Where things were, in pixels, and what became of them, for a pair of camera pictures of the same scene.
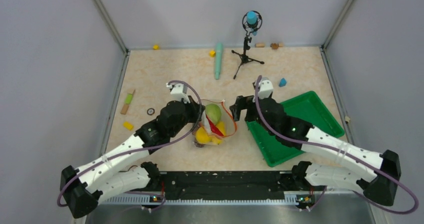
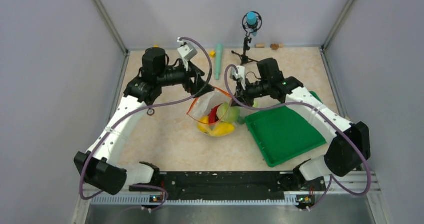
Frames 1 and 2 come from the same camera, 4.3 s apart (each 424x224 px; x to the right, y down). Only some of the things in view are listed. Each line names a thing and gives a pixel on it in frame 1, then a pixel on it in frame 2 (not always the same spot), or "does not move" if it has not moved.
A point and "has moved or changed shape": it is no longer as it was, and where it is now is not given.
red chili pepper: (214, 129) → (212, 117)
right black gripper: (242, 102) → (243, 95)
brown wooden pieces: (275, 45) does not move
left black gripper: (195, 108) → (193, 71)
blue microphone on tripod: (252, 21) does not move
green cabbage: (213, 112) → (227, 113)
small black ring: (150, 111) does not move
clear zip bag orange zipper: (217, 123) has moved or changed shape
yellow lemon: (202, 137) → (203, 125)
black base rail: (232, 184) does not move
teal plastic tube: (218, 56) does not move
